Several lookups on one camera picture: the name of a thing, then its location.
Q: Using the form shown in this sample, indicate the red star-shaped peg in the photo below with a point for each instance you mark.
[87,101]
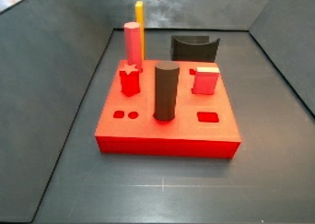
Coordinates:
[128,74]

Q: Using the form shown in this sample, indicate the tall pink cylinder peg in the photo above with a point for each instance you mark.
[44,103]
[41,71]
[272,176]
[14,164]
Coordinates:
[133,44]

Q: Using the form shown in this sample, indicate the dark brown cylinder peg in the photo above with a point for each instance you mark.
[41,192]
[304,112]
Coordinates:
[165,90]

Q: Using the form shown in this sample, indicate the red fixture block with holes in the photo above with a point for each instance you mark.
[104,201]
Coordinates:
[203,130]

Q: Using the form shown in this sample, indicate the yellow two-pronged square-circle object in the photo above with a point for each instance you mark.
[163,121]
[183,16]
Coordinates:
[139,18]

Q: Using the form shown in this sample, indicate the black curved regrasp stand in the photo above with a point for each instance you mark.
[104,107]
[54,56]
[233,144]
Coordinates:
[193,48]

